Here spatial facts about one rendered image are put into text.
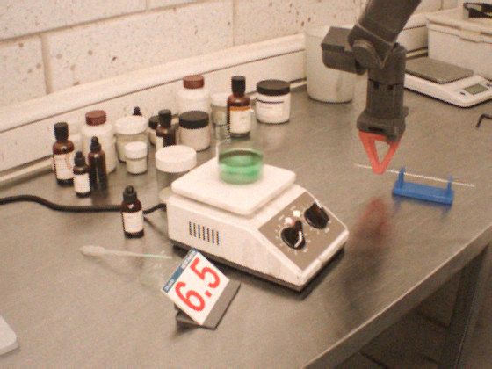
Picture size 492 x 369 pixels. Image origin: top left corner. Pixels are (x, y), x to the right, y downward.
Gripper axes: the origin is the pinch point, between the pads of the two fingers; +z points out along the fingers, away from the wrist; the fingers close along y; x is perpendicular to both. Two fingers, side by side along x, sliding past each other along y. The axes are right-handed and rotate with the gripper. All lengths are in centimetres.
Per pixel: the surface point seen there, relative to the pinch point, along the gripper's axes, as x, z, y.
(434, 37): -1, -5, -81
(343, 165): -7.2, 3.2, -5.3
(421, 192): 7.4, 2.2, 1.4
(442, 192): 10.8, 2.2, 0.1
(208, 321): -9.6, 2.9, 40.6
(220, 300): -10.0, 2.8, 36.4
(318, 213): -3.2, -2.8, 22.5
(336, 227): -1.2, -0.3, 20.8
